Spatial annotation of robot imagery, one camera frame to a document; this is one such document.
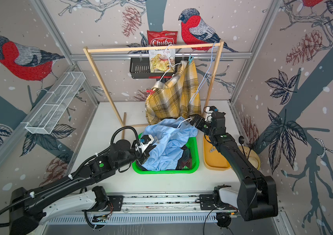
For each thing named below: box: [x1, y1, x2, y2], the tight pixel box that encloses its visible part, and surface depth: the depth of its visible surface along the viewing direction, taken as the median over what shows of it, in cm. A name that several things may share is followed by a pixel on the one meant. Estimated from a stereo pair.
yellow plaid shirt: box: [144, 60, 202, 126], surface depth 87 cm
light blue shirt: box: [142, 116, 199, 171], surface depth 78 cm
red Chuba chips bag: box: [146, 30, 178, 73], surface depth 87 cm
